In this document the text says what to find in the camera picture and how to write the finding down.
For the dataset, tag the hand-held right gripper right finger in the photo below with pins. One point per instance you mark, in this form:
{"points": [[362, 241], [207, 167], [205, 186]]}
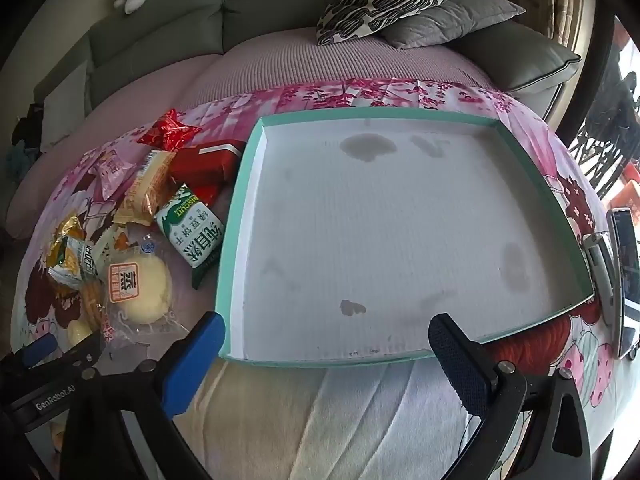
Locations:
{"points": [[460, 365]]}

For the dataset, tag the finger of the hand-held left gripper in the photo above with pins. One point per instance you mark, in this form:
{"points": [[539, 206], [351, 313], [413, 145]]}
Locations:
{"points": [[37, 352], [82, 352]]}

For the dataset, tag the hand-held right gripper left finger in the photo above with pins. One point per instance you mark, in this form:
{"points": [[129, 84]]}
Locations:
{"points": [[195, 365]]}

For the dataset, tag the small green white snack packet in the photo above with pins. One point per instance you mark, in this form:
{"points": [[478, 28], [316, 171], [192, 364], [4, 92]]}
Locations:
{"points": [[70, 265]]}

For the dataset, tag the steamed cake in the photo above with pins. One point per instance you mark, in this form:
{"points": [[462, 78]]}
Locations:
{"points": [[145, 285]]}

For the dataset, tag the yellow snack packet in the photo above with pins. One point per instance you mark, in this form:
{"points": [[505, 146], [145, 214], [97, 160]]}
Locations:
{"points": [[67, 230]]}

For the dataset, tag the green white biscuit packet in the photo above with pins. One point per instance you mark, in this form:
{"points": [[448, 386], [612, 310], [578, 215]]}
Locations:
{"points": [[187, 230]]}

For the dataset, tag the teal-edged white box tray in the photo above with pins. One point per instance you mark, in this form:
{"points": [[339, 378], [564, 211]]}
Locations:
{"points": [[375, 235]]}

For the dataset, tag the red gold packet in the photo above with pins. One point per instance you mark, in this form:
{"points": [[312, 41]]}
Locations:
{"points": [[210, 192]]}

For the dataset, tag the beige orange wafer packet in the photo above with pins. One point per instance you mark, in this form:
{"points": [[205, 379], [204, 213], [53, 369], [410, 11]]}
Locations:
{"points": [[147, 185]]}

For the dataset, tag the pink snack packet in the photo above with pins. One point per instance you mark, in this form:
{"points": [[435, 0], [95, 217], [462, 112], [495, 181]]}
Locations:
{"points": [[112, 172]]}

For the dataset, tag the dark red rectangular snack packet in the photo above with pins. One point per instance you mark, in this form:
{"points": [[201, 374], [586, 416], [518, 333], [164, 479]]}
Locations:
{"points": [[205, 162]]}

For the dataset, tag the shiny red puffed snack packet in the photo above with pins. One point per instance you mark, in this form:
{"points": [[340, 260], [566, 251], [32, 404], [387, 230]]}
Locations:
{"points": [[167, 135]]}

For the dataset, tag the white phone stand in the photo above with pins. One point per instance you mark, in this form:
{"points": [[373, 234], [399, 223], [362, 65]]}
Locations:
{"points": [[597, 270]]}

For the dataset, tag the smartphone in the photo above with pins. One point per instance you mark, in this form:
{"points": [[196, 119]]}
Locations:
{"points": [[627, 285]]}

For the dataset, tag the teal cloth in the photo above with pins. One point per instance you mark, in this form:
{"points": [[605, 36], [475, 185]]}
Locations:
{"points": [[16, 157]]}

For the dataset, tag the dark clothes pile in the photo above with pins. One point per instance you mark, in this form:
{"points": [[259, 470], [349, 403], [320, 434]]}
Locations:
{"points": [[27, 122]]}

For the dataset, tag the orange bucket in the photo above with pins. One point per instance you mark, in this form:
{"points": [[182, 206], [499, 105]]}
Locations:
{"points": [[627, 192]]}

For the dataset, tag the white cushion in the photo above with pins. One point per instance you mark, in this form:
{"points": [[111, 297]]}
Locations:
{"points": [[65, 105]]}

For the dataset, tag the pink printed blanket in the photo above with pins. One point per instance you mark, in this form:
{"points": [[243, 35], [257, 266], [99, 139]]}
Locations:
{"points": [[415, 92]]}

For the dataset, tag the black folding chairs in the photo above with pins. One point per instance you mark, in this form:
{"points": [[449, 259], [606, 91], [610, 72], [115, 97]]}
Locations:
{"points": [[612, 110]]}

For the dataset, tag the pink ribbed sofa cover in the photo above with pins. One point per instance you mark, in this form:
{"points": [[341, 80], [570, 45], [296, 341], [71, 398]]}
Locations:
{"points": [[280, 65]]}

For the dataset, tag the grey-green sofa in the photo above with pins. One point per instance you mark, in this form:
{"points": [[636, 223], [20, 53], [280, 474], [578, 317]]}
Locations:
{"points": [[150, 35]]}

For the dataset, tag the grey pillow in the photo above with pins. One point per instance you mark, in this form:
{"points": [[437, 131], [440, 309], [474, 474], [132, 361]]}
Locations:
{"points": [[450, 22]]}

